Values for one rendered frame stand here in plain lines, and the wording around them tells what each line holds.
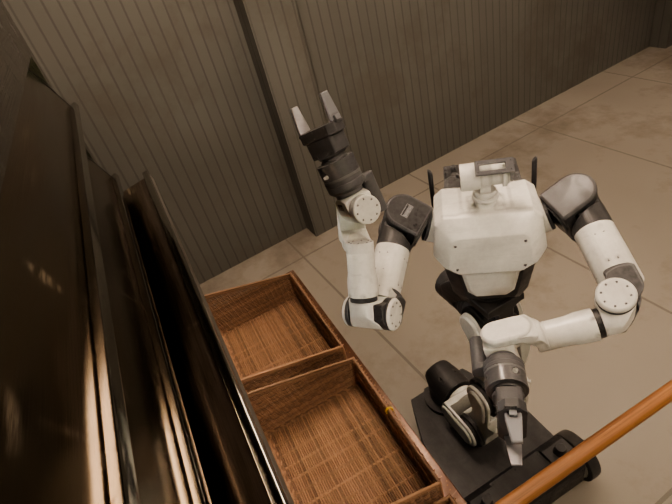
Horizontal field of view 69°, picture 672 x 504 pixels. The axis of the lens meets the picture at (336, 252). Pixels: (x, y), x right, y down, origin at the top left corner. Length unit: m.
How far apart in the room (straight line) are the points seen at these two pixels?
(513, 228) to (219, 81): 2.38
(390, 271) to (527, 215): 0.35
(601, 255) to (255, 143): 2.60
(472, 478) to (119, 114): 2.60
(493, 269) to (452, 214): 0.18
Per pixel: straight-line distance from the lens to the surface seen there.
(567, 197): 1.29
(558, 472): 1.03
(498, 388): 1.09
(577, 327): 1.17
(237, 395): 0.92
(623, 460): 2.47
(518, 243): 1.25
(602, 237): 1.25
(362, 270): 1.11
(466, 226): 1.23
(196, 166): 3.34
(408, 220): 1.26
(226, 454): 0.90
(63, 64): 3.09
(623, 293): 1.17
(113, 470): 0.54
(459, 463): 2.20
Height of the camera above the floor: 2.12
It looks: 37 degrees down
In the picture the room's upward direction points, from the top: 16 degrees counter-clockwise
